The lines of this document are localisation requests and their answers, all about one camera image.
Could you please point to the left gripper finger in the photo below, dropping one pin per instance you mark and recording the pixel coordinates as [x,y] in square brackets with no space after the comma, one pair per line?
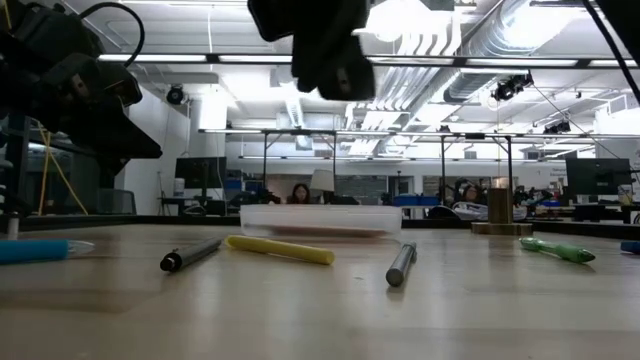
[120,140]

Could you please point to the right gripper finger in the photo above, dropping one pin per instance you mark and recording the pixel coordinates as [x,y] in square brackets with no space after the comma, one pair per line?
[310,62]
[350,75]

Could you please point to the brown pencil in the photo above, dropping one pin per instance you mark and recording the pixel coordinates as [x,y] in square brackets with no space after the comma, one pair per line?
[401,265]

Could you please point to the green retractable pen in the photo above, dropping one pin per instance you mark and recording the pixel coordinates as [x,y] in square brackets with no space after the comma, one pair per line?
[565,251]

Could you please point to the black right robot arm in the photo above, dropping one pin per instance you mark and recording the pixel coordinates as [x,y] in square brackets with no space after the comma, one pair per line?
[625,20]

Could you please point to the clear pencil box orange lid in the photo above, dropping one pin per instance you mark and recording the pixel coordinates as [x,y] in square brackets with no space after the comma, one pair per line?
[320,215]

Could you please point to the grey mesh chair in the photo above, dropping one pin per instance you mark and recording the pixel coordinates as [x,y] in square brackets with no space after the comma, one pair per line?
[116,202]

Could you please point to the black computer monitor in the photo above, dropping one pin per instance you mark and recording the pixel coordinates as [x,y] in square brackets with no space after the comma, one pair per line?
[200,172]
[597,176]

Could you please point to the white lampshade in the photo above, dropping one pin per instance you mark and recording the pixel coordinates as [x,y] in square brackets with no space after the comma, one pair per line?
[322,181]

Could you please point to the person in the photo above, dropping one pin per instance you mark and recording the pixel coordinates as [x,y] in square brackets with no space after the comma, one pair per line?
[470,192]
[299,194]

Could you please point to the thin black pen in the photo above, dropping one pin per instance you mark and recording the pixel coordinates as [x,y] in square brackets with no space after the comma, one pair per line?
[192,254]

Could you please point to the blue pen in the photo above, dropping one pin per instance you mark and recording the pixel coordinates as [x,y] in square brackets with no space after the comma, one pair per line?
[35,250]

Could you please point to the blue storage bin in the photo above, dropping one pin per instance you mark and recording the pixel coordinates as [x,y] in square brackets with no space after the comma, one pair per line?
[417,201]

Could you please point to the yellow highlighter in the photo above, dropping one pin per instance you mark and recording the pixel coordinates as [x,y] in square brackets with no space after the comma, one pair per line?
[280,249]

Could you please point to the brass cylinder stand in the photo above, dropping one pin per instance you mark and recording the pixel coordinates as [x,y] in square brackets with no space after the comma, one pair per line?
[500,205]

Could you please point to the red pencil blue eraser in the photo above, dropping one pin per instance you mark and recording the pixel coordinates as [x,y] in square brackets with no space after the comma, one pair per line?
[631,247]

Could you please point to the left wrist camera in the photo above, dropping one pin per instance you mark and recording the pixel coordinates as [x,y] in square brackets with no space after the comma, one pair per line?
[55,30]

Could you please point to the round black wall speaker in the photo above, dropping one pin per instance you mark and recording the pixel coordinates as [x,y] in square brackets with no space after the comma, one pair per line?
[175,95]

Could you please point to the black workbench frame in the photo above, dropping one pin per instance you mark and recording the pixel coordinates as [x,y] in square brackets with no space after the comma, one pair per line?
[443,165]
[265,160]

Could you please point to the black ceiling-hung camera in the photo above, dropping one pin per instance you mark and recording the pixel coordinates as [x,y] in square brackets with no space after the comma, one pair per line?
[507,90]

